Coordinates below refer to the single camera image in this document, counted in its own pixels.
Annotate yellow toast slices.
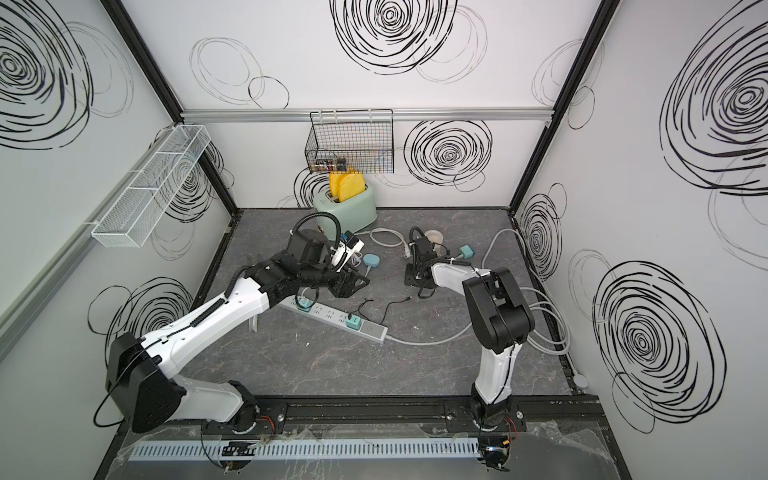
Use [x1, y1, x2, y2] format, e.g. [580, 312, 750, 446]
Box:
[329, 172, 366, 202]

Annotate blue earbud case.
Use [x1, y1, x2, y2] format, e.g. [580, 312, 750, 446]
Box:
[363, 253, 381, 268]

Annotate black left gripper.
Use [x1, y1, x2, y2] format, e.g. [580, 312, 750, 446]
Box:
[300, 255, 372, 298]

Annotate white slotted cable duct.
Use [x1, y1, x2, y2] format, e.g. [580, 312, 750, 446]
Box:
[128, 438, 480, 462]

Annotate white power strip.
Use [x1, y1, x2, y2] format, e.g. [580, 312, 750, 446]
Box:
[279, 298, 388, 344]

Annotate black usb cable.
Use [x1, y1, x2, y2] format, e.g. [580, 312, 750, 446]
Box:
[350, 295, 414, 328]

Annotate teal charger with lilac cable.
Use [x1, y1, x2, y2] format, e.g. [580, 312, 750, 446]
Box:
[296, 297, 315, 312]

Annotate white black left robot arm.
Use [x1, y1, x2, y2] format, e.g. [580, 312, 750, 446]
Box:
[106, 213, 369, 434]

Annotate mint green toaster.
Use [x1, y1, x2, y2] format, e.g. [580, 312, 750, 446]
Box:
[313, 182, 377, 233]

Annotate grey power strip cord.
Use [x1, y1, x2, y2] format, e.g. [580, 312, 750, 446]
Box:
[383, 227, 571, 356]

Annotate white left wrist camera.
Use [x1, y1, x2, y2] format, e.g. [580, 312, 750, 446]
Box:
[331, 231, 364, 271]

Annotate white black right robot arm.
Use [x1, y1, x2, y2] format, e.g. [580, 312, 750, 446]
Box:
[404, 226, 535, 431]

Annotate teal charger with white cable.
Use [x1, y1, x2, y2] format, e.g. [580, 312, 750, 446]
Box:
[458, 245, 475, 259]

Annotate metal kitchen tongs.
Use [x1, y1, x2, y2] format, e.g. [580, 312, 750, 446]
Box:
[248, 313, 259, 333]

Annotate white wire wall shelf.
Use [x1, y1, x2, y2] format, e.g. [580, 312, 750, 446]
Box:
[91, 125, 212, 248]

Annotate black wire wall basket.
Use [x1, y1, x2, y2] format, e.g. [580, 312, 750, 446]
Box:
[304, 109, 395, 174]

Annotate white toaster power cord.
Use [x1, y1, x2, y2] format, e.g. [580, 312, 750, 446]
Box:
[356, 227, 412, 253]

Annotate teal charger with black cable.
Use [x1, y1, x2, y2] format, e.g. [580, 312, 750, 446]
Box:
[345, 314, 363, 331]

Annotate clear plastic grain jar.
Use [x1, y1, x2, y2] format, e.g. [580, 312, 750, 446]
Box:
[424, 229, 444, 245]

